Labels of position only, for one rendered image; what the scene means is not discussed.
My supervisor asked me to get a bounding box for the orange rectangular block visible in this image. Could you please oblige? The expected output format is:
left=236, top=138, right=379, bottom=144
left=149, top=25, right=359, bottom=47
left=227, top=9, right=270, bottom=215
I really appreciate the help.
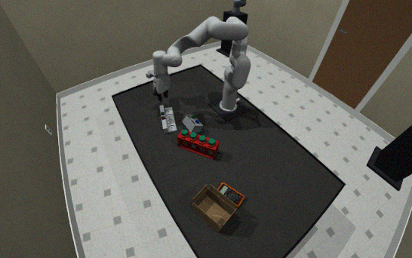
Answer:
left=217, top=183, right=244, bottom=208

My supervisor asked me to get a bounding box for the brown cardboard box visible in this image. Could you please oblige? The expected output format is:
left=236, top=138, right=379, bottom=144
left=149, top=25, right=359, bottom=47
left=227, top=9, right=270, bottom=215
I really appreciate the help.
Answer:
left=192, top=184, right=237, bottom=232

